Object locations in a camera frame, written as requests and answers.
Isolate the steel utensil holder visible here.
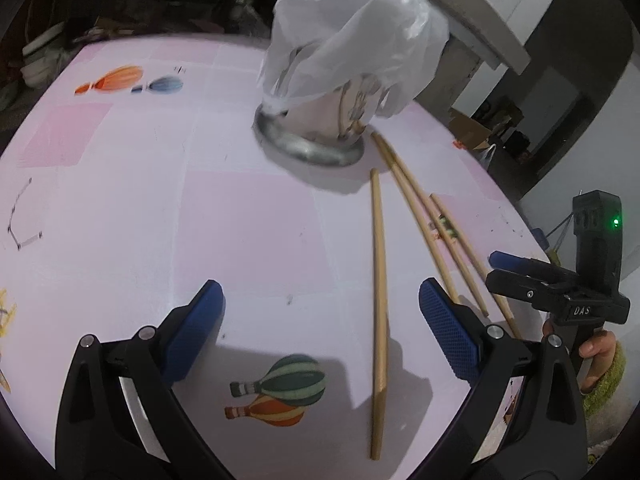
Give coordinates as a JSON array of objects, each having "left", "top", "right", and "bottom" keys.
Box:
[{"left": 252, "top": 72, "right": 381, "bottom": 167}]

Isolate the white plastic bag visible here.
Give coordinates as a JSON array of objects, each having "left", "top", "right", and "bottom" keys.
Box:
[{"left": 259, "top": 0, "right": 451, "bottom": 118}]

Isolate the person's right hand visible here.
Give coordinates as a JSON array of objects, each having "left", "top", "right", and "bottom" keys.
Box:
[{"left": 542, "top": 319, "right": 619, "bottom": 394}]

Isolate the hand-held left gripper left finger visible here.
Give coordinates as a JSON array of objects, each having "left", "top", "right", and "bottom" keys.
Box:
[{"left": 54, "top": 279, "right": 233, "bottom": 480}]

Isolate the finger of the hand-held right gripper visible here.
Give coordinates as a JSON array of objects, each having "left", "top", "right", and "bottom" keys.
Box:
[
  {"left": 485, "top": 267, "right": 572, "bottom": 307},
  {"left": 488, "top": 251, "right": 577, "bottom": 282}
]

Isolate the cardboard box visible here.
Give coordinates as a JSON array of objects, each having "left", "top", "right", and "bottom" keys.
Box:
[{"left": 447, "top": 107, "right": 493, "bottom": 149}]

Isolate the concrete kitchen counter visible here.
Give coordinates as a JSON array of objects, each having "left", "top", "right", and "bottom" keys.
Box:
[{"left": 410, "top": 0, "right": 531, "bottom": 73}]

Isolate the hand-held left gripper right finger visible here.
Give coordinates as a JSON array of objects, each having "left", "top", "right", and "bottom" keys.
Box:
[{"left": 418, "top": 277, "right": 588, "bottom": 480}]

